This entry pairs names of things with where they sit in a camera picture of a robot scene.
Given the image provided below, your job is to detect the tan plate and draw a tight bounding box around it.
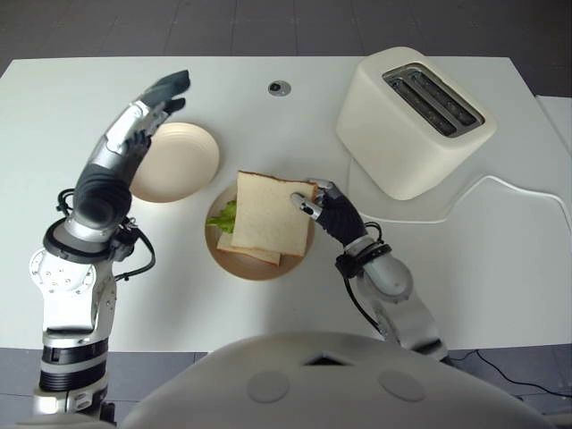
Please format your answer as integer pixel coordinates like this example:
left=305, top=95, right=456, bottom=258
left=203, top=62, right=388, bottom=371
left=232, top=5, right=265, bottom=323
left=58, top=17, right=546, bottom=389
left=204, top=184, right=315, bottom=282

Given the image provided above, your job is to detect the cream toaster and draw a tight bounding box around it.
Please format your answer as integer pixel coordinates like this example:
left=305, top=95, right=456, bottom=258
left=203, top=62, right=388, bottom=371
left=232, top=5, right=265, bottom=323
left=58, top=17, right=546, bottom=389
left=335, top=46, right=498, bottom=201

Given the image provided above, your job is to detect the green lettuce leaf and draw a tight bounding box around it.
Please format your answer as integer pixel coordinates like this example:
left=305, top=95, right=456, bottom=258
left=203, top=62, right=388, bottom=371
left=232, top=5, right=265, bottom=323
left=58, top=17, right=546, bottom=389
left=206, top=199, right=238, bottom=235

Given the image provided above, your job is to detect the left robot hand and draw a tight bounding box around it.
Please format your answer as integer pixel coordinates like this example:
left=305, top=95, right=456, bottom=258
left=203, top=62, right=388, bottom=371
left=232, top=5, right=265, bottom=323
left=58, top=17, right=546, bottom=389
left=62, top=69, right=192, bottom=240

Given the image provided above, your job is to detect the bread slice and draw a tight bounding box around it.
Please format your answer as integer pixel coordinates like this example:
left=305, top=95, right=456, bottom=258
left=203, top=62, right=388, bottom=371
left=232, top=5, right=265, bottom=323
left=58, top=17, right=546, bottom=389
left=216, top=232, right=282, bottom=266
left=230, top=170, right=320, bottom=257

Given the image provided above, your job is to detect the robot body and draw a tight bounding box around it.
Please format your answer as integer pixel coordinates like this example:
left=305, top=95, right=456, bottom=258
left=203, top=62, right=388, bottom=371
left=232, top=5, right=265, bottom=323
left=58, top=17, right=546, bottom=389
left=116, top=331, right=556, bottom=429

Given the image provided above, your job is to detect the black floor cable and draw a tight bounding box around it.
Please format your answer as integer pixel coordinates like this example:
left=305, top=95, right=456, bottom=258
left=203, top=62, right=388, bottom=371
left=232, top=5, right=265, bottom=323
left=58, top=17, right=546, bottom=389
left=448, top=348, right=572, bottom=399

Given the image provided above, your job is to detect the white cord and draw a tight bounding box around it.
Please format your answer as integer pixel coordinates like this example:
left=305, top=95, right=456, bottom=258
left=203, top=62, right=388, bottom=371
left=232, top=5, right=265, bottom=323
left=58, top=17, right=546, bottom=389
left=342, top=154, right=572, bottom=225

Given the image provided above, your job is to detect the cream plate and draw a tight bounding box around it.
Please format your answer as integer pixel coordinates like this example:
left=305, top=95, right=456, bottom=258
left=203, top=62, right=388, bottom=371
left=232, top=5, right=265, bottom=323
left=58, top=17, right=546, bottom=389
left=128, top=122, right=221, bottom=205

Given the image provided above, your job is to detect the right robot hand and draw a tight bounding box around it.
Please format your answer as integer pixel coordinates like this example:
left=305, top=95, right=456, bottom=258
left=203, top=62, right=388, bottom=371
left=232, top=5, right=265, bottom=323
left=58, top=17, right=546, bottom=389
left=290, top=178, right=379, bottom=249

